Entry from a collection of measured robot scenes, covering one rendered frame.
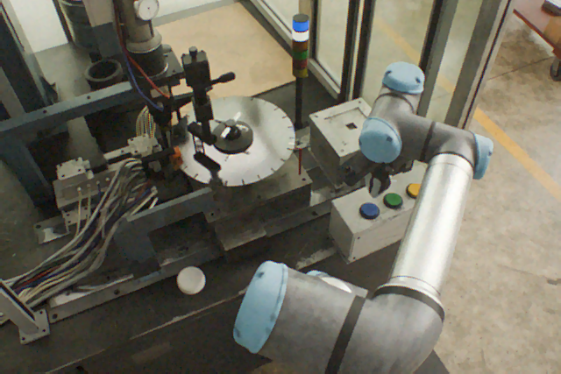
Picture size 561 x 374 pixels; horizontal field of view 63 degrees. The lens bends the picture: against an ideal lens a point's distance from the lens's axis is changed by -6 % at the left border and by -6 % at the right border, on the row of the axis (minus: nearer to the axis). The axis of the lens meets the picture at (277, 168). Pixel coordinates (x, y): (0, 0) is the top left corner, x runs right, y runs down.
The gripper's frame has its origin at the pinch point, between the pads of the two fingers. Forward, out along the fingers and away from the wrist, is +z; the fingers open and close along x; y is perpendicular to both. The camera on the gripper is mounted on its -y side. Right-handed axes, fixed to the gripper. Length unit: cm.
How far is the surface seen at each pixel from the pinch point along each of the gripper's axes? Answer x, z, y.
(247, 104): 43.4, 2.2, -12.9
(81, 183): 45, 12, -64
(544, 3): 128, 74, 234
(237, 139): 30.8, 1.0, -20.9
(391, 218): -3.9, 8.0, 4.8
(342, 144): 22.3, 7.0, 6.0
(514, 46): 120, 97, 208
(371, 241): -3.7, 15.5, 0.3
